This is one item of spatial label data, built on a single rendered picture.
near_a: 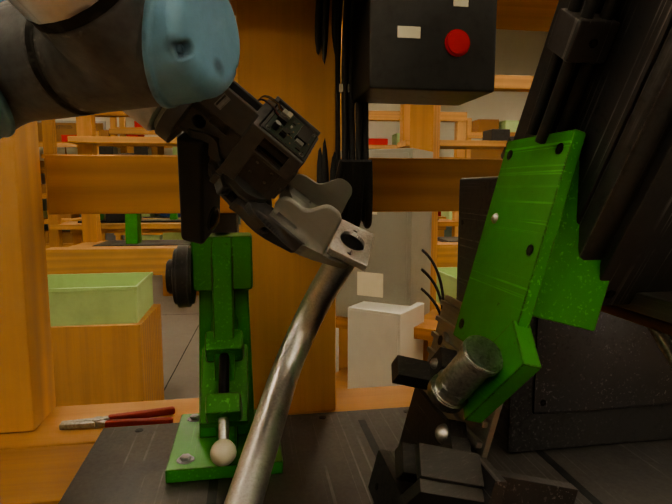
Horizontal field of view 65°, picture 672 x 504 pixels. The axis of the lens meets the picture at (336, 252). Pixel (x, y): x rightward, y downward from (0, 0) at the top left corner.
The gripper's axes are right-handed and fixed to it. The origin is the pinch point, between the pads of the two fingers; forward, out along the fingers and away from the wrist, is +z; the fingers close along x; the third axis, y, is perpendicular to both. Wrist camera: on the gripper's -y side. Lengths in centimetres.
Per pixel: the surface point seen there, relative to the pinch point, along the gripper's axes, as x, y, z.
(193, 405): 7.5, -45.3, 4.9
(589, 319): -3.7, 13.8, 19.3
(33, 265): 9.0, -40.6, -26.5
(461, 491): -15.3, -0.9, 18.9
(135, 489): -15.0, -30.6, 0.2
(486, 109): 1031, -199, 286
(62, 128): 764, -677, -306
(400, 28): 28.3, 13.6, -7.8
